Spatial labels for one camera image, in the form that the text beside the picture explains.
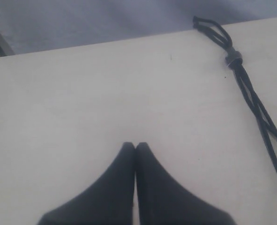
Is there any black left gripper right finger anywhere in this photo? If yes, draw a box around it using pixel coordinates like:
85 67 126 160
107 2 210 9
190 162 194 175
135 142 234 225

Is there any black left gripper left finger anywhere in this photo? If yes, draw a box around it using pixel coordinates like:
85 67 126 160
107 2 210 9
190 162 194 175
39 142 135 225

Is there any black cable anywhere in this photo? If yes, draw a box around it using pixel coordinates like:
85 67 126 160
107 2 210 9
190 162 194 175
194 21 277 150
193 16 277 183
193 15 277 188

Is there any grey backdrop cloth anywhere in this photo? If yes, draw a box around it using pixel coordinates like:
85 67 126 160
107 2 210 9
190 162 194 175
0 0 277 55

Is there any clear tape piece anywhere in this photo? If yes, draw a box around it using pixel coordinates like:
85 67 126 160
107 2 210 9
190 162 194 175
225 50 243 69

